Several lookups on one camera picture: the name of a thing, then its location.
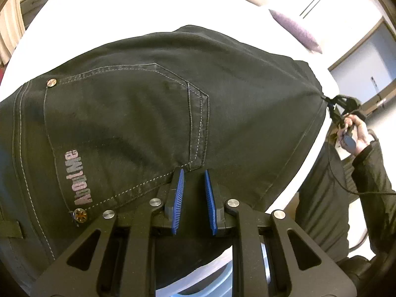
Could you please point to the bed with white sheet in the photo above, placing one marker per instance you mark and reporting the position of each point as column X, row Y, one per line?
column 92, row 15

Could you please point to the person's right hand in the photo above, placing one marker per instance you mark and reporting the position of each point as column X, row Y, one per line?
column 360, row 133

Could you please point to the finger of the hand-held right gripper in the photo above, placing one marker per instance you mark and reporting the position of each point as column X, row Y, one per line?
column 333, row 113
column 331, row 99

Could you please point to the black pants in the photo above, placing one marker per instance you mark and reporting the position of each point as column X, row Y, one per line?
column 139, row 114

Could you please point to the white wardrobe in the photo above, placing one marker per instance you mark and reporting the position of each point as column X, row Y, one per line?
column 328, row 3

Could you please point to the grey nightstand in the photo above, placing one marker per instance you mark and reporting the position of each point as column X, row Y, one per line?
column 32, row 3

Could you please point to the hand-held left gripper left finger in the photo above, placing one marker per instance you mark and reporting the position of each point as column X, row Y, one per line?
column 178, row 201

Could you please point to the purple pillow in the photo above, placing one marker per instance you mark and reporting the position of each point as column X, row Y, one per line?
column 297, row 29

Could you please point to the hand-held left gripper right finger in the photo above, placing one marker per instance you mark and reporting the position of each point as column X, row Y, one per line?
column 210, row 202

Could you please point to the wooden door frame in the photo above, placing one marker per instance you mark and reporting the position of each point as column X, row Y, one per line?
column 359, row 46

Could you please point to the cream curtain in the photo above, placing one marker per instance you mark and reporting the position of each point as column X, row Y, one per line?
column 10, row 27

